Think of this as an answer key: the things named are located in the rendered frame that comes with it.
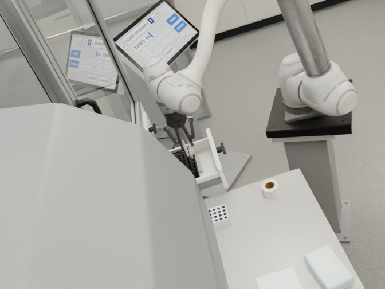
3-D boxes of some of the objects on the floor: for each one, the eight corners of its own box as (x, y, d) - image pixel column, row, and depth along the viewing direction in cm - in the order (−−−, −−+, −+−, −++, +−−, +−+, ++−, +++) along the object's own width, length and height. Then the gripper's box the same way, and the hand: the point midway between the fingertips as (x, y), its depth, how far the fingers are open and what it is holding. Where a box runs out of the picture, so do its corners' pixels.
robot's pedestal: (350, 200, 259) (338, 94, 214) (349, 242, 238) (336, 134, 193) (298, 200, 271) (277, 100, 226) (293, 240, 250) (268, 137, 205)
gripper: (154, 119, 169) (175, 164, 183) (191, 106, 168) (208, 153, 182) (153, 109, 175) (173, 153, 189) (188, 97, 174) (205, 142, 188)
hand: (188, 147), depth 183 cm, fingers closed
